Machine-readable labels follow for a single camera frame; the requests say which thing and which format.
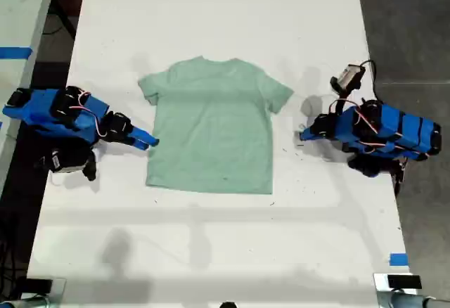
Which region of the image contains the pale green T-shirt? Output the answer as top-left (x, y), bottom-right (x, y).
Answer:
top-left (136, 54), bottom-right (295, 195)

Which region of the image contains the long blue tape strip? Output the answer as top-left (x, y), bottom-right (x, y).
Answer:
top-left (0, 46), bottom-right (34, 60)

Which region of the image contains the short blue tape strip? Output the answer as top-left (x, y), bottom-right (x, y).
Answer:
top-left (389, 252), bottom-right (410, 267)

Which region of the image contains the small black box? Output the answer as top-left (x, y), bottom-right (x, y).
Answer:
top-left (25, 278), bottom-right (54, 293)
top-left (386, 274), bottom-right (423, 290)

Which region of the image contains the grey metal tube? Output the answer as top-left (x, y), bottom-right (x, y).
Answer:
top-left (375, 292), bottom-right (450, 308)
top-left (0, 295), bottom-right (54, 308)

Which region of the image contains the gripper camera stalk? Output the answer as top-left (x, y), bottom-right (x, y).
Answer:
top-left (333, 89), bottom-right (354, 116)
top-left (82, 150), bottom-right (98, 182)

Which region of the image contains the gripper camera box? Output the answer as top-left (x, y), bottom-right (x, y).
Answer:
top-left (44, 148), bottom-right (89, 175)
top-left (329, 63), bottom-right (366, 95)

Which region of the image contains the gripper camera cable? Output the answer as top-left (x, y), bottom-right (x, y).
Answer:
top-left (360, 59), bottom-right (383, 104)

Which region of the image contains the black floor cable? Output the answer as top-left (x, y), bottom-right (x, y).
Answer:
top-left (44, 11), bottom-right (77, 37)

